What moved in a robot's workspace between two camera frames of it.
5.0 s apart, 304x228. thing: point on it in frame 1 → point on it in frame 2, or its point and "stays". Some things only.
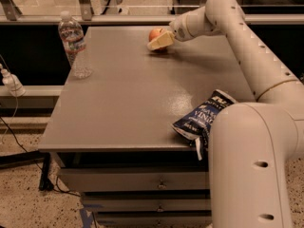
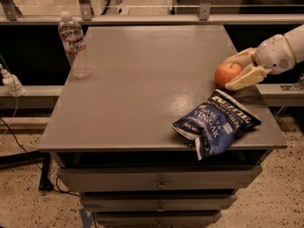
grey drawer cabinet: x=111 y=133 stays
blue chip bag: x=196 y=123 stays
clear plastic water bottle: x=72 y=35 stays
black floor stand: x=28 y=158 stays
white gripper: x=179 y=29 → x=274 y=55
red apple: x=155 y=32 → x=225 y=71
